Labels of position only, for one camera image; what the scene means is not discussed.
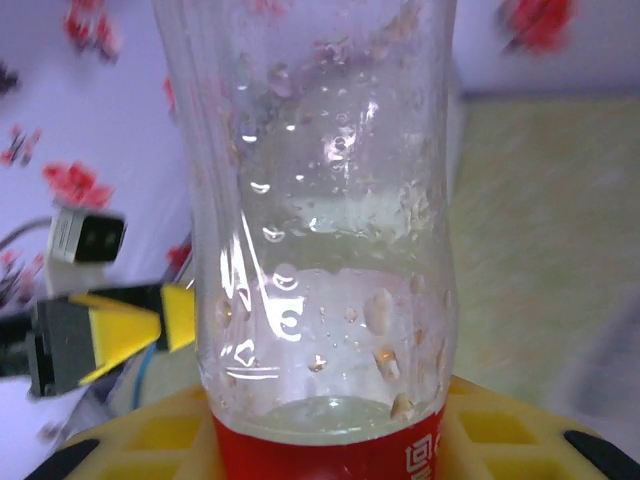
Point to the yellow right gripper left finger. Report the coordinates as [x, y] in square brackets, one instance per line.
[150, 440]

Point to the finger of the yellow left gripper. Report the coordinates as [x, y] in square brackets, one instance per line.
[125, 330]
[177, 320]

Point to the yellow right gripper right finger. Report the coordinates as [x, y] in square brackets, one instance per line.
[510, 440]

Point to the clear bottle with red label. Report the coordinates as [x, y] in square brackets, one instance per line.
[320, 250]

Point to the white cloth with red flowers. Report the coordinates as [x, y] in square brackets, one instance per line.
[125, 125]

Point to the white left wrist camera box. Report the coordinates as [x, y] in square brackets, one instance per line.
[85, 237]

